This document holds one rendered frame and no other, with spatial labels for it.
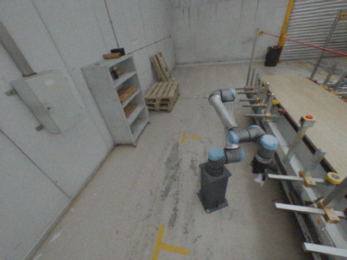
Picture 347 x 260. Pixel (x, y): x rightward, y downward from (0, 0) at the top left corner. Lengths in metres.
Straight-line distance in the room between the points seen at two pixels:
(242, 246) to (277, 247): 0.34
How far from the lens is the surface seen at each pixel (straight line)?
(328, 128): 2.15
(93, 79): 2.64
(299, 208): 1.36
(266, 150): 1.03
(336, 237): 1.67
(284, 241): 2.20
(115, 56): 2.91
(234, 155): 1.54
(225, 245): 2.01
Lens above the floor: 1.92
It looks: 36 degrees down
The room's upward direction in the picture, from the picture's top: 8 degrees counter-clockwise
